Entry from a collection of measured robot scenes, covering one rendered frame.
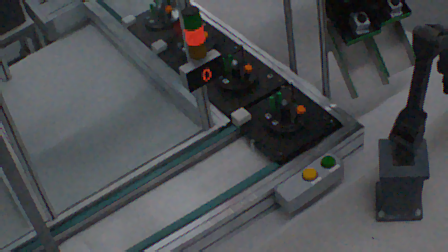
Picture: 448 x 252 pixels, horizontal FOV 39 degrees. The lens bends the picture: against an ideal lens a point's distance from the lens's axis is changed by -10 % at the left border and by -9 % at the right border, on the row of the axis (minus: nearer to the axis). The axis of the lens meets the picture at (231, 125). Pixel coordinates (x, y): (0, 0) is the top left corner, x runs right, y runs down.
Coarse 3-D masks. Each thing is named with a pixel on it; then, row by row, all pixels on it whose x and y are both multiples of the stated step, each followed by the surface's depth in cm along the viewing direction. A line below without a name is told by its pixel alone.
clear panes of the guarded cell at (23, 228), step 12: (0, 168) 127; (0, 180) 128; (0, 192) 130; (12, 192) 132; (0, 204) 131; (12, 204) 133; (0, 216) 133; (12, 216) 135; (24, 216) 137; (0, 228) 135; (12, 228) 137; (24, 228) 139; (0, 240) 136; (12, 240) 139; (24, 240) 141; (36, 240) 143
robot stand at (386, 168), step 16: (384, 144) 183; (384, 160) 178; (416, 160) 177; (384, 176) 174; (400, 176) 174; (416, 176) 173; (384, 192) 182; (400, 192) 179; (416, 192) 179; (384, 208) 186; (400, 208) 184; (416, 208) 185
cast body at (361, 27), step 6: (360, 12) 193; (354, 18) 193; (360, 18) 191; (366, 18) 192; (348, 24) 198; (354, 24) 194; (360, 24) 192; (366, 24) 192; (354, 30) 195; (360, 30) 194; (366, 30) 195; (354, 36) 196; (360, 36) 196
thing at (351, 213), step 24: (432, 144) 207; (432, 168) 200; (360, 192) 197; (432, 192) 193; (312, 216) 193; (336, 216) 192; (360, 216) 191; (432, 216) 186; (288, 240) 188; (312, 240) 187; (336, 240) 186; (360, 240) 184; (384, 240) 183; (408, 240) 182; (432, 240) 180
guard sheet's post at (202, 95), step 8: (184, 0) 178; (184, 8) 179; (184, 32) 185; (200, 88) 199; (200, 96) 200; (200, 104) 202; (208, 104) 204; (200, 112) 206; (208, 112) 206; (208, 120) 209; (208, 128) 210
